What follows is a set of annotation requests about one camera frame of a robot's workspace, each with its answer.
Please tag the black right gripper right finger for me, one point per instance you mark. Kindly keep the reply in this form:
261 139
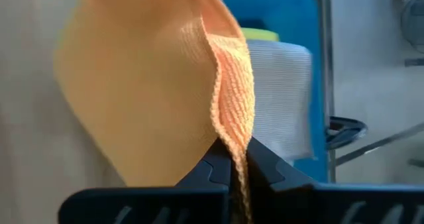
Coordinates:
261 174

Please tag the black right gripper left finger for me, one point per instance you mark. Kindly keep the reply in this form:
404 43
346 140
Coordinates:
215 174

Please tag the grey microfiber towel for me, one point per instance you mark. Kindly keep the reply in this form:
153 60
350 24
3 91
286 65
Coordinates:
281 101

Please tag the orange microfiber towel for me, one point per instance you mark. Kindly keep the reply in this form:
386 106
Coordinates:
139 85

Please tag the yellow microfiber towel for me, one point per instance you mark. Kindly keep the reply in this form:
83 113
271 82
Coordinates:
261 34

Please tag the teal plastic bin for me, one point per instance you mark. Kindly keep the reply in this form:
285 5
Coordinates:
285 12

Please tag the black bracket mount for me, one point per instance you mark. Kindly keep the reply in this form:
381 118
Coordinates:
348 131

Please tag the black aluminium table frame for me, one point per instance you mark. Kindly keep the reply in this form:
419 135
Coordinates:
326 68

